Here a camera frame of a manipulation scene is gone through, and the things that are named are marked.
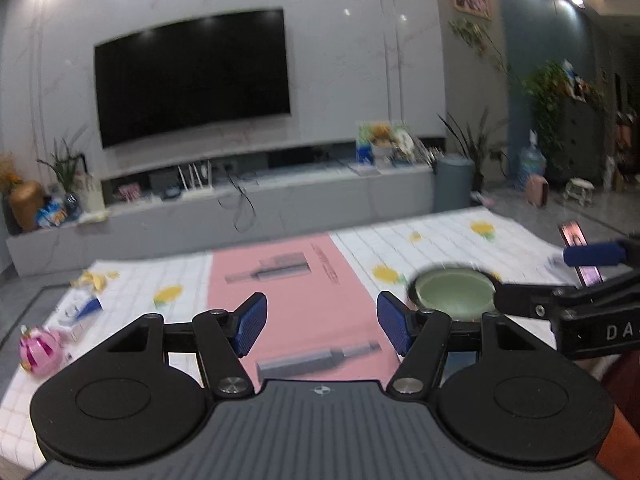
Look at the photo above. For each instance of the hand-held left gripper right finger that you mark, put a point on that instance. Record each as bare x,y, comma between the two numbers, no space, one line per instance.
395,322

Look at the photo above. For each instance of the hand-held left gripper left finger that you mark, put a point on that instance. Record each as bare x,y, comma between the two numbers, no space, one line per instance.
250,325

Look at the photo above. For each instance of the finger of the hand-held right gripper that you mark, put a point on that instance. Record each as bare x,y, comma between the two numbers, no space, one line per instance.
590,254
520,300

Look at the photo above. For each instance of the blue steel bowl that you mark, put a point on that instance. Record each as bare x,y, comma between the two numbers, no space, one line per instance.
413,304

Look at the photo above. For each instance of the phone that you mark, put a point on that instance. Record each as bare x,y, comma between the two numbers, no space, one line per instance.
575,236

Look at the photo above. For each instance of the pink placemat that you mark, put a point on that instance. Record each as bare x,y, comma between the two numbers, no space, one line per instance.
300,300

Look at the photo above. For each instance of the white stool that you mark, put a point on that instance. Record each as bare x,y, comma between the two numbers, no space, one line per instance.
579,187

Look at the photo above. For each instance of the pink heater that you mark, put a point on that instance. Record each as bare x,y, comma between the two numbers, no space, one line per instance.
537,192

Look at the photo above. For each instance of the white checkered tablecloth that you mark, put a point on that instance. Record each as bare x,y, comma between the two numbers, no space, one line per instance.
150,280

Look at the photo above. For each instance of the large water bottle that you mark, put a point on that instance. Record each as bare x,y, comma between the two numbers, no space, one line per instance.
533,160

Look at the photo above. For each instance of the dark grey drawer cabinet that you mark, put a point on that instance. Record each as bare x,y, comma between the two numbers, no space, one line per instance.
584,135

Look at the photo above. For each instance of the grey marble television cabinet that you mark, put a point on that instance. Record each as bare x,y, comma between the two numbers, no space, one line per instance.
300,205

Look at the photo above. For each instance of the grey trash bin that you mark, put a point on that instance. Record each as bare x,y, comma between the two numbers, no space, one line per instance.
452,185

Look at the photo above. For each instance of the white router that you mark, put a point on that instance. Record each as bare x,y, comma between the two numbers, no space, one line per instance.
196,194

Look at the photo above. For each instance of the small black box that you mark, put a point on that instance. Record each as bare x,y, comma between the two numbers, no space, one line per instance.
172,194

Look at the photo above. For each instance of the tall bushy plant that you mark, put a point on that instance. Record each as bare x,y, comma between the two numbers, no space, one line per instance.
547,105

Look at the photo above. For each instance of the long-leaf potted plant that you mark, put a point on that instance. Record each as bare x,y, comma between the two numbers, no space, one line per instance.
472,145

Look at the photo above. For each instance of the banana peel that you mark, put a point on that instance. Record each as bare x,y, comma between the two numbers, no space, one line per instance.
92,280

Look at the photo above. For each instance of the white and blue box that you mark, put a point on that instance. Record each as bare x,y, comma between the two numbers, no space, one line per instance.
80,310

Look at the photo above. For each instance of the green picture board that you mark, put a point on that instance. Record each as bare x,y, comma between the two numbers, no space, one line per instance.
365,147

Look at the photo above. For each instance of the white round fan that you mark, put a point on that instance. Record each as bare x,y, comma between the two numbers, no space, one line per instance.
405,145

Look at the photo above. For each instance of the teddy bear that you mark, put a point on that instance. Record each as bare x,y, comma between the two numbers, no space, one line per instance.
381,135

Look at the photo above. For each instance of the paper sheets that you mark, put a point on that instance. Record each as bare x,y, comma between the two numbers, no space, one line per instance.
94,216

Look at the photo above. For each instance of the white paper bag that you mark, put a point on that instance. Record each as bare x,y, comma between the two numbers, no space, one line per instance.
90,192

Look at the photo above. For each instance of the pink toy jewelry box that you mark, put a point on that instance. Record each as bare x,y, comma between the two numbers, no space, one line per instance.
40,351

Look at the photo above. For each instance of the blue glass vase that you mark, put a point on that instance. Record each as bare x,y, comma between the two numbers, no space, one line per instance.
71,205

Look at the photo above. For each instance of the snack packets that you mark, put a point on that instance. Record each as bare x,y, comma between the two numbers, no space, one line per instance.
51,214

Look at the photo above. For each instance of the hanging vine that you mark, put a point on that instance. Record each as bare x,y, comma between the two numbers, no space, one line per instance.
475,37

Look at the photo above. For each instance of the green leafy plant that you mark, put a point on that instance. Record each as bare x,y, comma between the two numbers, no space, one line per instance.
65,162

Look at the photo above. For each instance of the black television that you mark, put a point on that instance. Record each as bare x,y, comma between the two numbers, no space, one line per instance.
192,77

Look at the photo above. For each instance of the gold vase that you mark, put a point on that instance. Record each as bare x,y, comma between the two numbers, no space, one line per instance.
26,205

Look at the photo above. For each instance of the dried flower bunch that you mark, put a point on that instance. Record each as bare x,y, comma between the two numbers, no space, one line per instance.
10,172

